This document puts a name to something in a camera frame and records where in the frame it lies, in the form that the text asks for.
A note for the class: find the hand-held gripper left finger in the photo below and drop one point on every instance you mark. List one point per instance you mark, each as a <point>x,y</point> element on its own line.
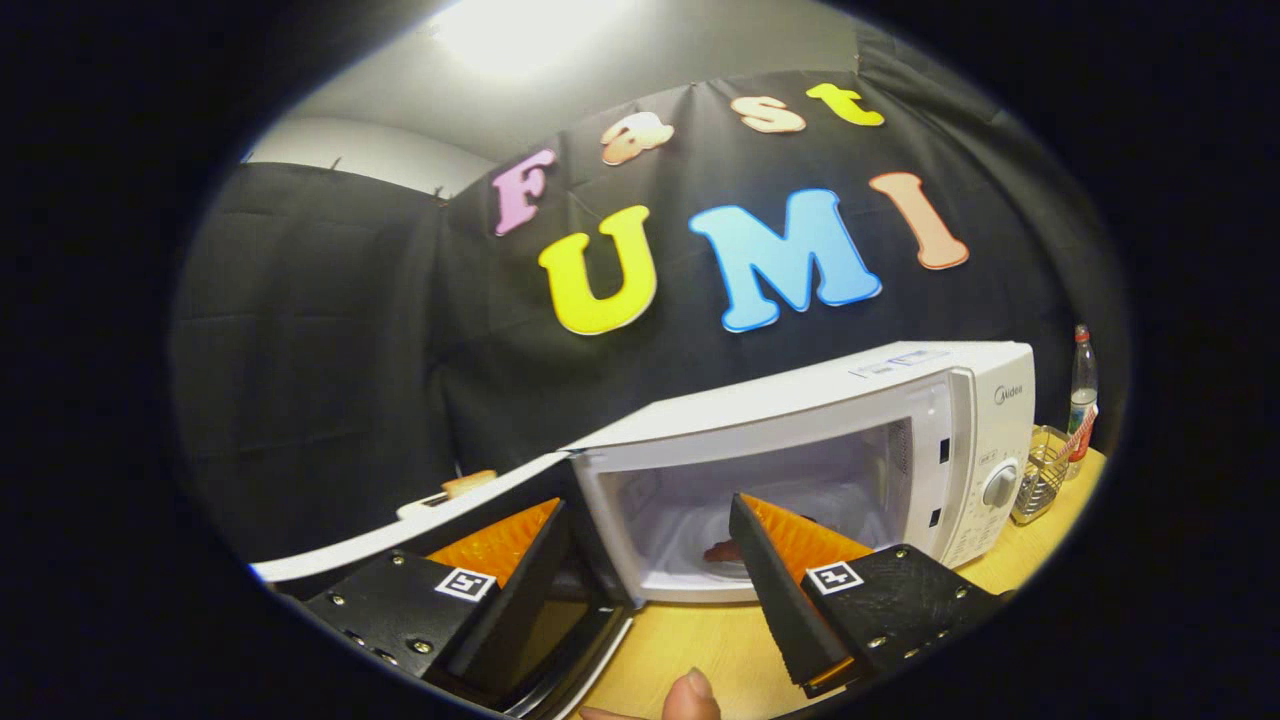
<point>515,610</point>

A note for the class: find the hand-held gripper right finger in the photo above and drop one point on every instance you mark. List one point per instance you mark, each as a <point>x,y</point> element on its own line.
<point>780,610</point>

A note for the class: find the red-brown meat slice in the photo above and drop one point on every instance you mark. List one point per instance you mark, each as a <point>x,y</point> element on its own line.
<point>722,551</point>

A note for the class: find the white toaster oven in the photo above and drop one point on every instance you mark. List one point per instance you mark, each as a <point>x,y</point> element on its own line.
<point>800,400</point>

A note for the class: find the cream pop-up toaster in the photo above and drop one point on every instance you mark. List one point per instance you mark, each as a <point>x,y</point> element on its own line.
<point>420,508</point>

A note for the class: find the toast bread slice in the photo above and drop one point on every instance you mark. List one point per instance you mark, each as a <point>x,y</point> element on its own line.
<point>468,484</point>

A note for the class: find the black backdrop cloth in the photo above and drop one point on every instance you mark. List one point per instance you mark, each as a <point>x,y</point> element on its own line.
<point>330,330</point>

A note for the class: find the red and white striped straw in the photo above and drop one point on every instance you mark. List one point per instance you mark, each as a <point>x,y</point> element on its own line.
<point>1085,425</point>

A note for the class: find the clear plastic water bottle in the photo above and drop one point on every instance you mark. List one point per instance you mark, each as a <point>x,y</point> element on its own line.
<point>1082,380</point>

